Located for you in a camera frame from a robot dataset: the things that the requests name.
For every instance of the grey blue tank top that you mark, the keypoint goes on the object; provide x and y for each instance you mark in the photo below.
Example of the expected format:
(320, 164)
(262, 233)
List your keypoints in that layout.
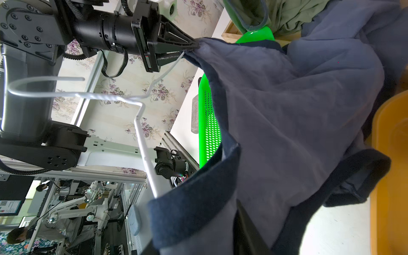
(291, 122)

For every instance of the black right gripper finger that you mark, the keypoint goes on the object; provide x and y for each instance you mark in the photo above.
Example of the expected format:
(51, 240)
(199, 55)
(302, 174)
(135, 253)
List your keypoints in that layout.
(246, 238)

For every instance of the green plastic basket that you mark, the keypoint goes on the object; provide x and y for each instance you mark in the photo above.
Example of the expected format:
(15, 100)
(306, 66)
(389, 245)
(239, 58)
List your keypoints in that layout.
(209, 131)

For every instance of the wooden clothes rack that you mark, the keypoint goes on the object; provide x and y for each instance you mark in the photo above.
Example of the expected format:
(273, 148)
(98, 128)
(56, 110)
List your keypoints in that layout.
(231, 34)

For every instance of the white wire hanger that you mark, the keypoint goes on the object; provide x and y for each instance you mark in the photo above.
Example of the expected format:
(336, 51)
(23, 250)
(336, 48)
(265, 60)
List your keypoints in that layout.
(153, 177)

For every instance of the grey sponge block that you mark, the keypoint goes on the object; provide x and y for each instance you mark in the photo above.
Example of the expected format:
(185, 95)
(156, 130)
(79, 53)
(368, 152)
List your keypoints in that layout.
(195, 115)

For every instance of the yellow plastic tray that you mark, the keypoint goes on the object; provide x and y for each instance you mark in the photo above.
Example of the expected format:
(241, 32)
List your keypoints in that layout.
(389, 200)

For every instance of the olive green tank top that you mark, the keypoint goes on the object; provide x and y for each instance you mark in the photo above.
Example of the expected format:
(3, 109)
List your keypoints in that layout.
(282, 17)

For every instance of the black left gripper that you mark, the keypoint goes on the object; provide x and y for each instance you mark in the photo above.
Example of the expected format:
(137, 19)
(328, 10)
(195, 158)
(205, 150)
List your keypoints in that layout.
(146, 22)

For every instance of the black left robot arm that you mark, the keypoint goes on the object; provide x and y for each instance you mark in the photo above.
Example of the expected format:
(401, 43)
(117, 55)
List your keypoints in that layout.
(35, 38)

